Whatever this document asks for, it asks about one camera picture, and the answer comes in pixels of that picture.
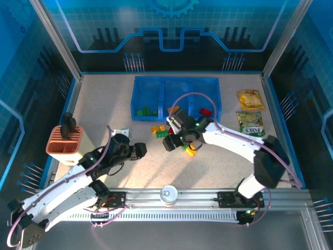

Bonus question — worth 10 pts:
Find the silver tin can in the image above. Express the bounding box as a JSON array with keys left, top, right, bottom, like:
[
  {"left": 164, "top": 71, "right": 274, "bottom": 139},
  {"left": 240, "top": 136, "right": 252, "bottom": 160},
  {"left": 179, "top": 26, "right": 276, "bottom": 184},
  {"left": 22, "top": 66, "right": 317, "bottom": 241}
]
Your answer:
[{"left": 159, "top": 184, "right": 179, "bottom": 208}]

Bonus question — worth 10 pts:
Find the blue three-compartment plastic bin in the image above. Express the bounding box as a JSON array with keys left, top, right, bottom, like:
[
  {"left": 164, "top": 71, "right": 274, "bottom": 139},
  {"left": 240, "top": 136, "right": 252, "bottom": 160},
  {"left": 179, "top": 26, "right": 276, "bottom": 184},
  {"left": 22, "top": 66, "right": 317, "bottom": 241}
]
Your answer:
[{"left": 131, "top": 76, "right": 222, "bottom": 122}]

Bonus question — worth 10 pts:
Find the terracotta beige utensil holder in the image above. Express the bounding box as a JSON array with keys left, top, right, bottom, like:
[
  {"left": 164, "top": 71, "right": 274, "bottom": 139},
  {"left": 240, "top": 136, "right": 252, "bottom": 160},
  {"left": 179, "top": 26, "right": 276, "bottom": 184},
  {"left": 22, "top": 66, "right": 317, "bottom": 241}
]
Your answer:
[{"left": 45, "top": 125, "right": 98, "bottom": 167}]

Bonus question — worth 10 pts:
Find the green candy bag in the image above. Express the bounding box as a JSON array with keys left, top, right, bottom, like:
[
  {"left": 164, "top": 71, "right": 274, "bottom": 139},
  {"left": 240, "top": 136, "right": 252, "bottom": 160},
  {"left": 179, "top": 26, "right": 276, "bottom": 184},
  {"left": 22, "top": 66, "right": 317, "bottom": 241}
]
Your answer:
[{"left": 236, "top": 111, "right": 266, "bottom": 138}]

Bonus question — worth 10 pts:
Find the black controller board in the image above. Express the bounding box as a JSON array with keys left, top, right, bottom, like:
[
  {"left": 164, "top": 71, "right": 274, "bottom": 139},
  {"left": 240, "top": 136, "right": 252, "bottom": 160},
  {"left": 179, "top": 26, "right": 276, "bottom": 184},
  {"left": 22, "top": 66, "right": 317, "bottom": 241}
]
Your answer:
[
  {"left": 89, "top": 210, "right": 110, "bottom": 226},
  {"left": 237, "top": 207, "right": 258, "bottom": 227}
]

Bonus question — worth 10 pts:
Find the yellow snack bag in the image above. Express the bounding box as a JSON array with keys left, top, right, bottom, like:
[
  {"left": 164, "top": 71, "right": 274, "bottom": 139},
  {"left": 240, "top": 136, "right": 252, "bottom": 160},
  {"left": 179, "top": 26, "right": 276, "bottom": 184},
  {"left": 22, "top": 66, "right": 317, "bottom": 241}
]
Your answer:
[{"left": 236, "top": 89, "right": 267, "bottom": 110}]

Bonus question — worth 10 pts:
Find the grey metal lower panel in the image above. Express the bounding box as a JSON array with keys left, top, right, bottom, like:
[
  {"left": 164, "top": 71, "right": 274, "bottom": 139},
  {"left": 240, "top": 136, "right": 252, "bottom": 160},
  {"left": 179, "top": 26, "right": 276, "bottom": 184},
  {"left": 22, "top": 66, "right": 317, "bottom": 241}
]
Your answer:
[{"left": 15, "top": 203, "right": 330, "bottom": 250}]

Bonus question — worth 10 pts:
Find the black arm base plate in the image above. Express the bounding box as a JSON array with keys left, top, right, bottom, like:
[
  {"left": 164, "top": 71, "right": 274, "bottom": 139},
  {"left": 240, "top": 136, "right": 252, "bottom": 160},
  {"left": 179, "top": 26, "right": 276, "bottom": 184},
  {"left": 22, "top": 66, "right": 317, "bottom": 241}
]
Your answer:
[
  {"left": 217, "top": 191, "right": 265, "bottom": 208},
  {"left": 97, "top": 191, "right": 130, "bottom": 208}
]

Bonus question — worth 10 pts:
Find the aluminium mounting rail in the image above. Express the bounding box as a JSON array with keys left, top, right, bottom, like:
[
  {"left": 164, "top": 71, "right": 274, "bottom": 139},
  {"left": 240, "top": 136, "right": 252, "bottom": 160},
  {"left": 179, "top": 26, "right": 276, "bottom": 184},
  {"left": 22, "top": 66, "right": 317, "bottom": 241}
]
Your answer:
[{"left": 31, "top": 187, "right": 313, "bottom": 209}]

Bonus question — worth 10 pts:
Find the white slotted cable duct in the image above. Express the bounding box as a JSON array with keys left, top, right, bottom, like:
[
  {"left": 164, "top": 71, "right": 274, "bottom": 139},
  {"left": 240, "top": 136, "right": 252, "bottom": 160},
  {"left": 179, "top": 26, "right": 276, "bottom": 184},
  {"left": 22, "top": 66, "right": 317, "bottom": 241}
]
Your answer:
[{"left": 66, "top": 210, "right": 240, "bottom": 222}]

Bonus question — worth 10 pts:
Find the aluminium side rail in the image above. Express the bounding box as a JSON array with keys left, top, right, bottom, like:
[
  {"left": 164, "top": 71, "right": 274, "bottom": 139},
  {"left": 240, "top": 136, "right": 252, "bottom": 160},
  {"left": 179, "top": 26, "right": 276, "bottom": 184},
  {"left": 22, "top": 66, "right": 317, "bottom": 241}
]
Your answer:
[
  {"left": 261, "top": 74, "right": 300, "bottom": 190},
  {"left": 39, "top": 75, "right": 84, "bottom": 190}
]

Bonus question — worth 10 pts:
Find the aluminium frame post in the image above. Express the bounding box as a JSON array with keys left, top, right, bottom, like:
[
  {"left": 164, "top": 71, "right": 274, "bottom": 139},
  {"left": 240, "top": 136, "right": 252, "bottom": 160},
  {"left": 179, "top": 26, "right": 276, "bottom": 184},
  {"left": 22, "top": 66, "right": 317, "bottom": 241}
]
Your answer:
[
  {"left": 261, "top": 0, "right": 314, "bottom": 80},
  {"left": 28, "top": 0, "right": 84, "bottom": 80}
]

